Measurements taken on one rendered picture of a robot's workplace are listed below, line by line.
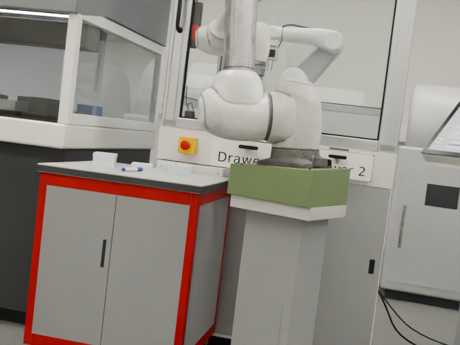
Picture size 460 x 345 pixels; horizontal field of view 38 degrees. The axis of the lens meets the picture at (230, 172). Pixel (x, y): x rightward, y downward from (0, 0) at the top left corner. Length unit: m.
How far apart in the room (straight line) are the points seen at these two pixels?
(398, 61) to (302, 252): 1.08
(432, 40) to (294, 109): 4.14
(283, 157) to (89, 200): 0.75
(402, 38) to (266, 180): 1.07
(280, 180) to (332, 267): 0.93
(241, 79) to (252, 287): 0.65
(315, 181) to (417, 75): 4.17
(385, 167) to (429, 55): 3.37
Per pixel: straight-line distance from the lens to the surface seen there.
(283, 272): 2.08
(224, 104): 2.03
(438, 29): 6.16
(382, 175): 2.82
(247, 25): 2.11
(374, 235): 2.84
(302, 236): 2.05
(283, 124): 2.06
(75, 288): 2.51
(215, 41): 2.55
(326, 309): 2.90
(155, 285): 2.40
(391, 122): 2.82
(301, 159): 2.08
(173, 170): 2.63
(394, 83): 2.83
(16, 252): 3.07
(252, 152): 2.52
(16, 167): 3.04
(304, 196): 1.97
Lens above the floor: 0.95
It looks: 3 degrees down
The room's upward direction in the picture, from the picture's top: 7 degrees clockwise
